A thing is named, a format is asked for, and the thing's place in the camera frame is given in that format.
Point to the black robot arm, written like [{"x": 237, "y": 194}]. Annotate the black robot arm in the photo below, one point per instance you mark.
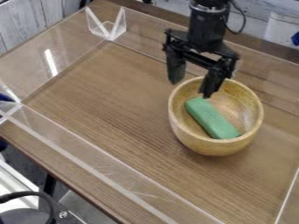
[{"x": 209, "y": 2}]

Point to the green rectangular block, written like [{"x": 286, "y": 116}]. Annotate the green rectangular block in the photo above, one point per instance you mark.
[{"x": 212, "y": 119}]

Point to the clear acrylic corner bracket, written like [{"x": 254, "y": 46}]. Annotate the clear acrylic corner bracket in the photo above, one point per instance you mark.
[{"x": 107, "y": 30}]

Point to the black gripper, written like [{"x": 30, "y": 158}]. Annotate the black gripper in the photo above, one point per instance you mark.
[{"x": 201, "y": 46}]

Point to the brown wooden bowl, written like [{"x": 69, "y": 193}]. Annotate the brown wooden bowl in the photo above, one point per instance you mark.
[{"x": 237, "y": 102}]

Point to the white cylindrical container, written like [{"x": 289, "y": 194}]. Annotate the white cylindrical container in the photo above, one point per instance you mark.
[{"x": 282, "y": 29}]

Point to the grey metal base plate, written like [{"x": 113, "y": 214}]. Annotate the grey metal base plate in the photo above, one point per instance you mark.
[{"x": 73, "y": 210}]

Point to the black table leg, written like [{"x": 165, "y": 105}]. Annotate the black table leg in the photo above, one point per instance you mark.
[{"x": 50, "y": 184}]

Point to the clear acrylic front wall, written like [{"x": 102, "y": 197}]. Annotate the clear acrylic front wall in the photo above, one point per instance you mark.
[{"x": 118, "y": 189}]

